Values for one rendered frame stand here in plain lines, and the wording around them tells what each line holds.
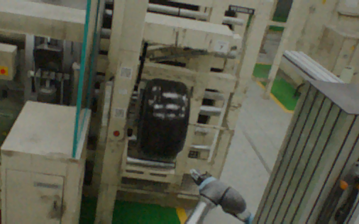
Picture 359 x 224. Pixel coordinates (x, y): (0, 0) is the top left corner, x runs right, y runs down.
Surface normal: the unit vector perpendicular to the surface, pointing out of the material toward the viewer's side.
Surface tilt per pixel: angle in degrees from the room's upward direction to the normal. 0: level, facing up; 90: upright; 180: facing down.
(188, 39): 90
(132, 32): 90
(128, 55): 90
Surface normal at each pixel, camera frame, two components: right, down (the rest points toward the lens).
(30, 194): 0.01, 0.47
